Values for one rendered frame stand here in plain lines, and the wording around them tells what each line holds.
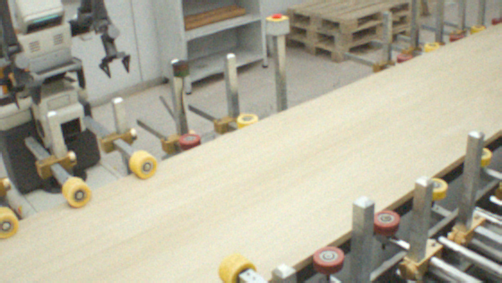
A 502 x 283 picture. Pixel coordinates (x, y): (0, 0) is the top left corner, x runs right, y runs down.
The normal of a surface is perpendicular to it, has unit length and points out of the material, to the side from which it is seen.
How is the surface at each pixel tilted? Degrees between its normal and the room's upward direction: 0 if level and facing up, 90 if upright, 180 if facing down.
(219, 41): 90
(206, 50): 90
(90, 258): 0
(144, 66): 90
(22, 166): 90
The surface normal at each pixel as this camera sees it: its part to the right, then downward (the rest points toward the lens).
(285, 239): -0.07, -0.89
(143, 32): 0.63, 0.32
